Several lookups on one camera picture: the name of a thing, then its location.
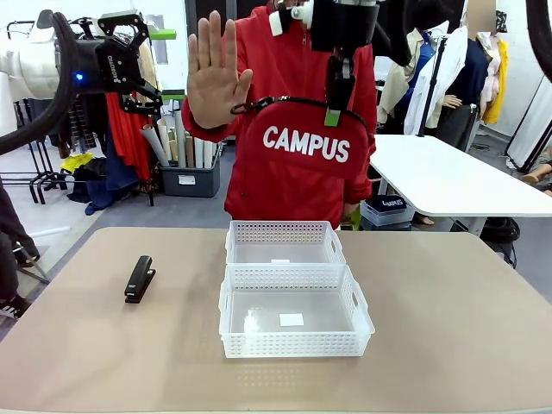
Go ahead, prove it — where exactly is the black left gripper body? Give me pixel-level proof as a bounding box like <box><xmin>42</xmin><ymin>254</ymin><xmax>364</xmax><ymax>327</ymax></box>
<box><xmin>75</xmin><ymin>38</ymin><xmax>143</xmax><ymax>94</ymax></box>

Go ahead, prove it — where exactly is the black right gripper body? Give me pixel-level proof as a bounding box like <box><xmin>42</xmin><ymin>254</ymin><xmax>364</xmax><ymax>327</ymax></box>
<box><xmin>310</xmin><ymin>0</ymin><xmax>379</xmax><ymax>57</ymax></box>

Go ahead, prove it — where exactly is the red CAMPUS zipper pouch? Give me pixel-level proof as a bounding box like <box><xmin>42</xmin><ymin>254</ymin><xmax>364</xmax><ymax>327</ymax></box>
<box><xmin>230</xmin><ymin>95</ymin><xmax>372</xmax><ymax>179</ymax></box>

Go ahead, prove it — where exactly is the black stapler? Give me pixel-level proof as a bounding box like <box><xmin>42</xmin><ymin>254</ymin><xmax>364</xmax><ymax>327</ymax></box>
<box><xmin>123</xmin><ymin>254</ymin><xmax>156</xmax><ymax>304</ymax></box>

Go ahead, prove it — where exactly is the person's right hand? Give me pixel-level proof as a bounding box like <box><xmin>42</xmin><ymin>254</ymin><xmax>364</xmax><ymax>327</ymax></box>
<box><xmin>185</xmin><ymin>10</ymin><xmax>254</xmax><ymax>129</ymax></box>

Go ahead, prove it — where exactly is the beige hanging garment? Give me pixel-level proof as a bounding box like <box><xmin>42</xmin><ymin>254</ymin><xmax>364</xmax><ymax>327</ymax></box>
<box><xmin>137</xmin><ymin>42</ymin><xmax>163</xmax><ymax>92</ymax></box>

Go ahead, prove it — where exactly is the red hanging dress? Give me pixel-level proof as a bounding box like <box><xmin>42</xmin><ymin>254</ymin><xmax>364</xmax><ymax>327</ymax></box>
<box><xmin>105</xmin><ymin>92</ymin><xmax>152</xmax><ymax>180</ymax></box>

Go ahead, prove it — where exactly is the cream paper roll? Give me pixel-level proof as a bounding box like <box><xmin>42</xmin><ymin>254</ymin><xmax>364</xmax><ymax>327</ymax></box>
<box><xmin>155</xmin><ymin>118</ymin><xmax>174</xmax><ymax>163</ymax></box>

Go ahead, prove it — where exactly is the white cardboard tube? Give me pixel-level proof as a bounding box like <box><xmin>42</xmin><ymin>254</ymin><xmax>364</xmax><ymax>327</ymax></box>
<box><xmin>173</xmin><ymin>110</ymin><xmax>187</xmax><ymax>169</ymax></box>

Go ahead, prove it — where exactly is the mannequin with beige coat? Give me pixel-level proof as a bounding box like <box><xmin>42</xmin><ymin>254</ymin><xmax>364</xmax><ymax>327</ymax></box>
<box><xmin>377</xmin><ymin>25</ymin><xmax>435</xmax><ymax>135</ymax></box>

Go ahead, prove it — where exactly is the navy cloth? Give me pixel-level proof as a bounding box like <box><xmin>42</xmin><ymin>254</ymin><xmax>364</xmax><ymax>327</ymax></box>
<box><xmin>84</xmin><ymin>157</ymin><xmax>141</xmax><ymax>216</ymax></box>

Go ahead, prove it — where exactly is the yellow cloth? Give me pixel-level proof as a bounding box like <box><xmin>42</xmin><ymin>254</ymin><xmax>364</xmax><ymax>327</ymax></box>
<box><xmin>60</xmin><ymin>153</ymin><xmax>95</xmax><ymax>173</ymax></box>

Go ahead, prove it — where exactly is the grey plastic bin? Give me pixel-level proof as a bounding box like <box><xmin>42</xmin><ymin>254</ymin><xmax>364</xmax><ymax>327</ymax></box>
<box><xmin>160</xmin><ymin>166</ymin><xmax>222</xmax><ymax>198</ymax></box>

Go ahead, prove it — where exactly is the black tripod pole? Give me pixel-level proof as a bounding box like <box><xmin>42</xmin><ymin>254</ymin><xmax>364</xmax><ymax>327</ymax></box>
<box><xmin>420</xmin><ymin>34</ymin><xmax>449</xmax><ymax>137</ymax></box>

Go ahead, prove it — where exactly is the white hanging shirt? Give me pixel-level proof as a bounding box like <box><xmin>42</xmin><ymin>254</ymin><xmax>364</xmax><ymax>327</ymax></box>
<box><xmin>405</xmin><ymin>25</ymin><xmax>469</xmax><ymax>135</ymax></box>

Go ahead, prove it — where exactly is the person in red jacket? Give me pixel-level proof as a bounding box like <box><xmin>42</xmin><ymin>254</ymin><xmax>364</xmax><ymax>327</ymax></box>
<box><xmin>180</xmin><ymin>0</ymin><xmax>379</xmax><ymax>226</ymax></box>

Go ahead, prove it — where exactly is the green stool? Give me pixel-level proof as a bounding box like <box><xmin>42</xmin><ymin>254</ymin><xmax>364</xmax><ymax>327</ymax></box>
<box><xmin>340</xmin><ymin>210</ymin><xmax>363</xmax><ymax>232</ymax></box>

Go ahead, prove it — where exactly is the mannequin with navy top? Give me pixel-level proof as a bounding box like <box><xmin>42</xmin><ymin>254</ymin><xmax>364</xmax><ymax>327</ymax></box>
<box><xmin>435</xmin><ymin>38</ymin><xmax>491</xmax><ymax>150</ymax></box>

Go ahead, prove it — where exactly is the clear storage box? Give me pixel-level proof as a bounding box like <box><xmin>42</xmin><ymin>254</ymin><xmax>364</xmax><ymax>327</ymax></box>
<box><xmin>360</xmin><ymin>197</ymin><xmax>416</xmax><ymax>228</ymax></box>

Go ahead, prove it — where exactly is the black metal clothes rack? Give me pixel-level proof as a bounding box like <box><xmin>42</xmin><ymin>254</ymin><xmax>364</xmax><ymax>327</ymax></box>
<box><xmin>0</xmin><ymin>19</ymin><xmax>156</xmax><ymax>206</ymax></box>

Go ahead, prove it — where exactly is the white background table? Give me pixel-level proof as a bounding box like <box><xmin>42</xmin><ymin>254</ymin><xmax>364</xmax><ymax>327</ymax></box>
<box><xmin>369</xmin><ymin>134</ymin><xmax>552</xmax><ymax>218</ymax></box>

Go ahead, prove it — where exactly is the yellow hanging garment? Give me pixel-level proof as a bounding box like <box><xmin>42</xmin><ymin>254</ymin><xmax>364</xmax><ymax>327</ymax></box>
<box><xmin>481</xmin><ymin>38</ymin><xmax>510</xmax><ymax>125</ymax></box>

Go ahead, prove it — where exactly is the white perforated plastic basket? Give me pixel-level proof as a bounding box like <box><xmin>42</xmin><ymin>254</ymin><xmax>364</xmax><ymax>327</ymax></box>
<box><xmin>217</xmin><ymin>262</ymin><xmax>375</xmax><ymax>359</ymax></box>
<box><xmin>224</xmin><ymin>219</ymin><xmax>348</xmax><ymax>265</ymax></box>

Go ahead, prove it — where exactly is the bystander dark trouser leg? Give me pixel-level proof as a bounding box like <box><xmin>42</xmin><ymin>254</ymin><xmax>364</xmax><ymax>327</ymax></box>
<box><xmin>0</xmin><ymin>176</ymin><xmax>41</xmax><ymax>303</ymax></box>

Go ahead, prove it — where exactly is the white reflector panel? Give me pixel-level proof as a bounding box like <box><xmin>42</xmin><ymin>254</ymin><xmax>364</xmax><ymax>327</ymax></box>
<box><xmin>506</xmin><ymin>77</ymin><xmax>552</xmax><ymax>172</ymax></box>

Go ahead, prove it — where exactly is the black bag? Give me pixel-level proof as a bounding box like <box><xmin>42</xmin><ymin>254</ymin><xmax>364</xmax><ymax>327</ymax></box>
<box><xmin>480</xmin><ymin>216</ymin><xmax>522</xmax><ymax>268</ymax></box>

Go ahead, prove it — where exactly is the black white sneaker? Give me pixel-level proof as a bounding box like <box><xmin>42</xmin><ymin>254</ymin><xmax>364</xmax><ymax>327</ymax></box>
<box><xmin>0</xmin><ymin>296</ymin><xmax>32</xmax><ymax>323</ymax></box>

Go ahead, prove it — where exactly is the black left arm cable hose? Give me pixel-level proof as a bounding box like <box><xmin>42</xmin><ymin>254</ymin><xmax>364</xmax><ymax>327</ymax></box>
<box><xmin>0</xmin><ymin>10</ymin><xmax>81</xmax><ymax>159</ymax></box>

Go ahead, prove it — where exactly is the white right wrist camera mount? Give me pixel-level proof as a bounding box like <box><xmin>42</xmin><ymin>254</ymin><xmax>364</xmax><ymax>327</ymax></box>
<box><xmin>269</xmin><ymin>0</ymin><xmax>312</xmax><ymax>38</ymax></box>

